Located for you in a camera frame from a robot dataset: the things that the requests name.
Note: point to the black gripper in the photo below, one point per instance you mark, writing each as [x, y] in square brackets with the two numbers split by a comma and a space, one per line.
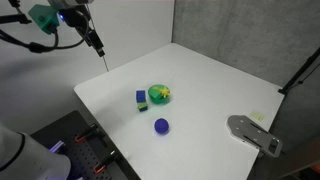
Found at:
[74, 16]

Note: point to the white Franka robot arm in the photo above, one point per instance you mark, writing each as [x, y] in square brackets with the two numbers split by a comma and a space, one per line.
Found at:
[26, 156]

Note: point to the blue cube block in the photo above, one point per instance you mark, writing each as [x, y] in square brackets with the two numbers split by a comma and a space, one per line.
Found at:
[140, 96]

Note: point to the green and blue block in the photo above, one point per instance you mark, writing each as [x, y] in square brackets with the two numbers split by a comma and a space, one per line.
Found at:
[143, 106]

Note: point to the yellow star toy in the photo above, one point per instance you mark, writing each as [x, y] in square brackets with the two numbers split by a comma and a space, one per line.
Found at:
[164, 91]

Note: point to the green plastic bowl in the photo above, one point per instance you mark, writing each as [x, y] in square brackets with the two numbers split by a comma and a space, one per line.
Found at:
[159, 98]

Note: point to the black orange clamp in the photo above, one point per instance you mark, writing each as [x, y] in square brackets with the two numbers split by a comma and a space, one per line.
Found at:
[106, 162]
[86, 133]

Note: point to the purple round lid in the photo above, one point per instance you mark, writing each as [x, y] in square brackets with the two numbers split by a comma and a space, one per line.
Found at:
[161, 126]

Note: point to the small purple lit bar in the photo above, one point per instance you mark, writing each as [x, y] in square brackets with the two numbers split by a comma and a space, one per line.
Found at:
[56, 146]

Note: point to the black perforated base board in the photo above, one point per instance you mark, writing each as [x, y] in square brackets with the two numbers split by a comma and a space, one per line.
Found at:
[83, 153]

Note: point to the grey metal mounting plate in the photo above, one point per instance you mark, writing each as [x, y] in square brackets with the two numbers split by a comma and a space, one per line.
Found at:
[253, 135]

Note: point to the black stand pole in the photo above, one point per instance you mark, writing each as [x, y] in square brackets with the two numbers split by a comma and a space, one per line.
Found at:
[300, 71]

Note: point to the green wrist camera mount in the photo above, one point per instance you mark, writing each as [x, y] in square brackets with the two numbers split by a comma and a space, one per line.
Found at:
[43, 18]

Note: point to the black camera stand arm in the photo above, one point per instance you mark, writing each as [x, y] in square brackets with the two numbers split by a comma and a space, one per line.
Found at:
[15, 17]

